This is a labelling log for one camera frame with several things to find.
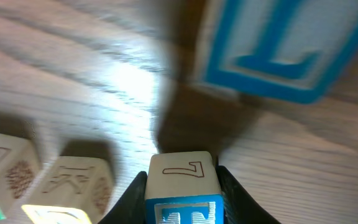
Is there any blue T block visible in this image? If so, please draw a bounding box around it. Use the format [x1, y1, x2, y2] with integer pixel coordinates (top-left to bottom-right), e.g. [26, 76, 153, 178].
[145, 151, 224, 224]

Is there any blue L block lower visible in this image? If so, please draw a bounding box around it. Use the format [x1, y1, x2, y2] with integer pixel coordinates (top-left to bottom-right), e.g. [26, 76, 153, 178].
[193, 0, 358, 103]

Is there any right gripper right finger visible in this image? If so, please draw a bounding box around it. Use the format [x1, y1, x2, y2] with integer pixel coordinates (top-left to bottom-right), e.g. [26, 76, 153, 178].
[215, 158, 280, 224]

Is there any yellow K block right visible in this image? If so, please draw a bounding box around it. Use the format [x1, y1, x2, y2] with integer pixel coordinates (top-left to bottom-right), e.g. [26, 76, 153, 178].
[22, 156, 114, 224]

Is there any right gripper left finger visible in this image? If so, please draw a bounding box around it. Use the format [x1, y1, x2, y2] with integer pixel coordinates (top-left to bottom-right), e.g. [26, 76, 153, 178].
[98, 171, 147, 224]

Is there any green J block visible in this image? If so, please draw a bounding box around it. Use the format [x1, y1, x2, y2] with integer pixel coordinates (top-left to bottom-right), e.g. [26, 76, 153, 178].
[0, 134, 40, 220]

